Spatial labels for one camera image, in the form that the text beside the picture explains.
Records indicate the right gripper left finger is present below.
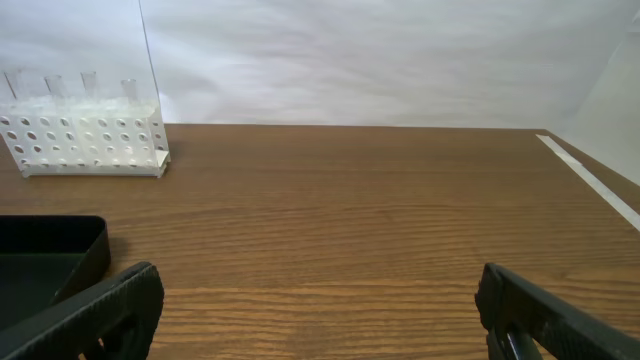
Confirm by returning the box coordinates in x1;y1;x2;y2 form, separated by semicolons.
0;261;165;360

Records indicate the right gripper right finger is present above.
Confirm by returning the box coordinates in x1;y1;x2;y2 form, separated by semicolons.
474;262;640;360

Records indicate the clear test tube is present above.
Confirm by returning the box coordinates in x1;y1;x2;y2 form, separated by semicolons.
43;74;67;99
3;69;24;101
80;71;99;99

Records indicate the white test tube rack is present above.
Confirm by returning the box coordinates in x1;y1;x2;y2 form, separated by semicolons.
0;97;171;179

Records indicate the black tray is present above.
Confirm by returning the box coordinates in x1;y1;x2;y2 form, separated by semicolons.
0;214;112;331

